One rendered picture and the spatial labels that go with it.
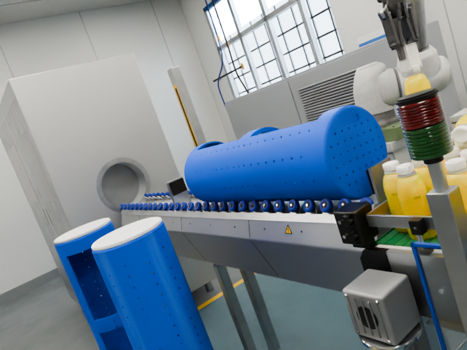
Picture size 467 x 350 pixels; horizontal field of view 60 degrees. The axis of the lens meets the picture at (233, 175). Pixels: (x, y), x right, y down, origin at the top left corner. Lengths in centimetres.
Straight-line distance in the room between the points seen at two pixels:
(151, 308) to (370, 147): 93
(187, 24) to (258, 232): 588
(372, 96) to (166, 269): 111
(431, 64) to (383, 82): 19
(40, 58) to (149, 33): 168
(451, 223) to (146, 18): 646
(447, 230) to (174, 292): 107
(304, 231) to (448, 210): 72
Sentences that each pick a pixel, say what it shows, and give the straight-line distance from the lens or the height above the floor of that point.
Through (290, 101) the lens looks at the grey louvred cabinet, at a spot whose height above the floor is 125.
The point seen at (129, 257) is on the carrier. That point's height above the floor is 97.
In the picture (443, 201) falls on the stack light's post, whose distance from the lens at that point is 72.
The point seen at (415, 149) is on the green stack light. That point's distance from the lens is 69.
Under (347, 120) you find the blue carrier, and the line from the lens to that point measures 125.
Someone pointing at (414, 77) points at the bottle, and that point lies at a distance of 121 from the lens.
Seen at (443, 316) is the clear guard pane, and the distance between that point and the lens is 100.
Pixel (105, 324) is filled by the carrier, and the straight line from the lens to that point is 213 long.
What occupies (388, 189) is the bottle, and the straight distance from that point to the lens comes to 108.
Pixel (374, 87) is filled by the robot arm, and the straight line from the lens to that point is 187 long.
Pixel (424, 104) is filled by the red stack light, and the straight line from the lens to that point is 67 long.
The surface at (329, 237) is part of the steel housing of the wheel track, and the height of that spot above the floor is 87.
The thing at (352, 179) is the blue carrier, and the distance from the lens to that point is 124.
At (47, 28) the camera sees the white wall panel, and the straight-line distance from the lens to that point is 647.
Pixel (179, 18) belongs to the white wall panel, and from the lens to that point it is 717.
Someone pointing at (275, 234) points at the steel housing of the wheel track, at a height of 86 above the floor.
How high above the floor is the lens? 133
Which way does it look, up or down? 8 degrees down
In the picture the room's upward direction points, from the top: 20 degrees counter-clockwise
